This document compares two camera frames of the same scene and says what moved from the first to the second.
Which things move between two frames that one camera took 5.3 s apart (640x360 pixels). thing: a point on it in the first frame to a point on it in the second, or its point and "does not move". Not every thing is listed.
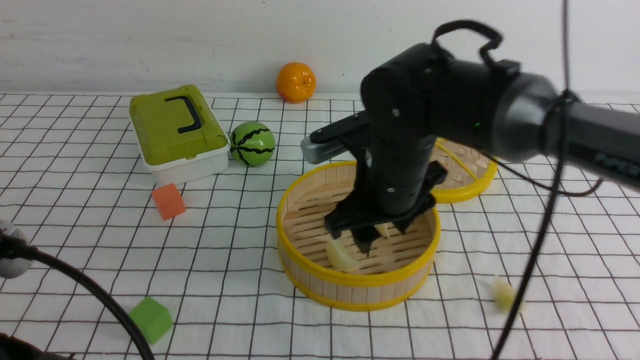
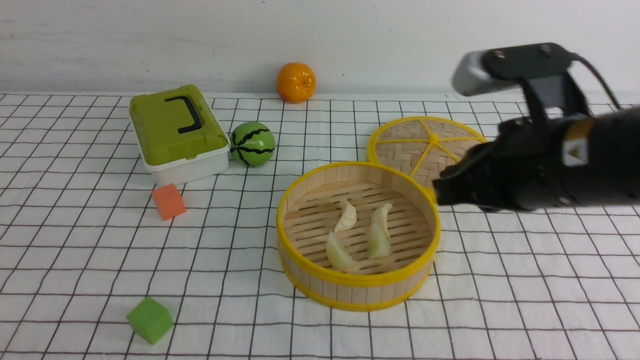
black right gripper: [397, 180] to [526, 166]
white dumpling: [502, 296] to [380, 246]
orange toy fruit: [296, 82] does not move
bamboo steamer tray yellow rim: [397, 268] does not move
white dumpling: [338, 257] does not move
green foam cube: [154, 319] does not move
